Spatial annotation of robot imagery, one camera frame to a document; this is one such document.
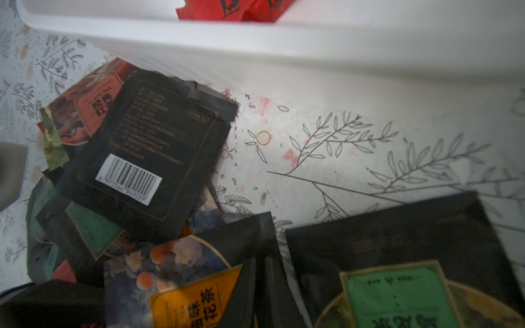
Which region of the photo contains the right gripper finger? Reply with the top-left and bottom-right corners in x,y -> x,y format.
0,142 -> 28,210

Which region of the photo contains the orange label tea bag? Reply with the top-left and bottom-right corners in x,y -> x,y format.
104,213 -> 305,327

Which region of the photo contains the red black tea bag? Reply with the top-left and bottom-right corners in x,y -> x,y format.
38,59 -> 139,171

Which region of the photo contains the green tea bag left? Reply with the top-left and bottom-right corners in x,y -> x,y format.
31,176 -> 136,286

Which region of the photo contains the black barcode tea bag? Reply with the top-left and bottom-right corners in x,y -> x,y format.
57,71 -> 238,243

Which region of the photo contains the white storage box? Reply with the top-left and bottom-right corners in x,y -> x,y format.
16,1 -> 524,87

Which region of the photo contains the green label tea bag right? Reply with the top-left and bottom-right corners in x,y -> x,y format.
285,191 -> 524,327

